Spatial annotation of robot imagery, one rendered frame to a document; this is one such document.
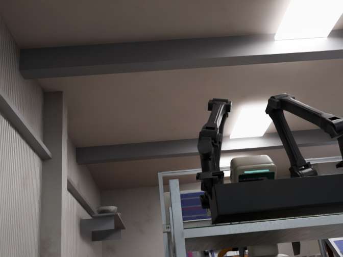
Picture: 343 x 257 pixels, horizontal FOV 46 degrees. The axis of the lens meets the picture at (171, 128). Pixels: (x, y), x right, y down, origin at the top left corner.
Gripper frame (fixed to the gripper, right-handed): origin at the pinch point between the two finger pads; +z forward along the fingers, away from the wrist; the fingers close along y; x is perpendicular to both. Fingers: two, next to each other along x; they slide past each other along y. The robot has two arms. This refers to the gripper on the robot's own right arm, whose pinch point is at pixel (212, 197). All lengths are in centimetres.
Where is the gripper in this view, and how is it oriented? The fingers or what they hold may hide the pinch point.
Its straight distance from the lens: 155.2
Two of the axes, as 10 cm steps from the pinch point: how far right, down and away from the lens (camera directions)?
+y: 10.0, -0.7, 0.6
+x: -0.3, 3.9, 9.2
